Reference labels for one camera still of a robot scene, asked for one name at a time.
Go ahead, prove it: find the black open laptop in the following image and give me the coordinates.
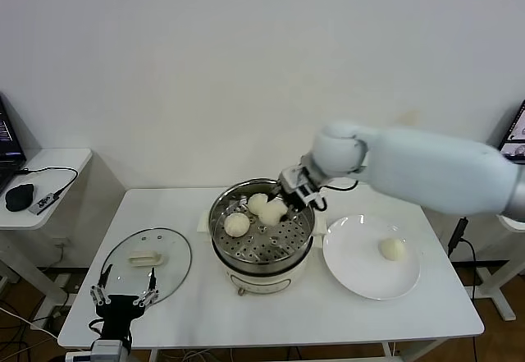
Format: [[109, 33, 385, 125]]
[[497, 99, 525, 162], [0, 92, 29, 199]]

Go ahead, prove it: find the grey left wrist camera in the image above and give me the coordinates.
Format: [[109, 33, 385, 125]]
[[90, 339, 128, 362]]

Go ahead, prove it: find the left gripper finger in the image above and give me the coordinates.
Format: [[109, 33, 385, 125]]
[[89, 263, 114, 305], [135, 268, 160, 308]]

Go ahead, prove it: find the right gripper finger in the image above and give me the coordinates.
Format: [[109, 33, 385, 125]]
[[268, 182, 289, 206], [286, 195, 315, 215]]

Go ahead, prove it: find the perforated steel steamer basket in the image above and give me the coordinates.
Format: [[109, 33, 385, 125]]
[[208, 179, 317, 265]]

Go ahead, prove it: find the cream electric cooker pot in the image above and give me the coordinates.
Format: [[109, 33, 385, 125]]
[[198, 210, 329, 297]]

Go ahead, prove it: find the thin black usb cable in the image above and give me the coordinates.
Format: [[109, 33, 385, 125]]
[[15, 167, 80, 197]]

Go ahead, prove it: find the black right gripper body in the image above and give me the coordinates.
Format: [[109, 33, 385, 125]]
[[281, 165, 319, 199]]

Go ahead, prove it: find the white steamed baozi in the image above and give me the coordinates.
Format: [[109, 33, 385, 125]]
[[378, 237, 408, 263], [249, 193, 272, 215], [258, 201, 288, 226], [223, 213, 251, 238]]

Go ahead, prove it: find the grey usb hub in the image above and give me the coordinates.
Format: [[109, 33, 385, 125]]
[[31, 192, 62, 216]]

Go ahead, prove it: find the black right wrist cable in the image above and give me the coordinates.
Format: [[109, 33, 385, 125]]
[[312, 179, 363, 212]]

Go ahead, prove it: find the white side desk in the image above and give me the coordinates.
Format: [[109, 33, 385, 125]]
[[471, 212, 525, 322], [0, 148, 94, 320]]

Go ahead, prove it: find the black computer mouse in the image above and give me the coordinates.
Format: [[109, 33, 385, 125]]
[[6, 183, 37, 213]]

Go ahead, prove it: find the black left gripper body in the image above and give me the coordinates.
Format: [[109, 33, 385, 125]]
[[96, 294, 147, 338]]

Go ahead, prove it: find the round white plate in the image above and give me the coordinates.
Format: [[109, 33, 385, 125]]
[[322, 215, 422, 301]]

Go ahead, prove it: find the round glass pot lid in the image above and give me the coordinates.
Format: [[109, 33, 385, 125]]
[[101, 227, 194, 309]]

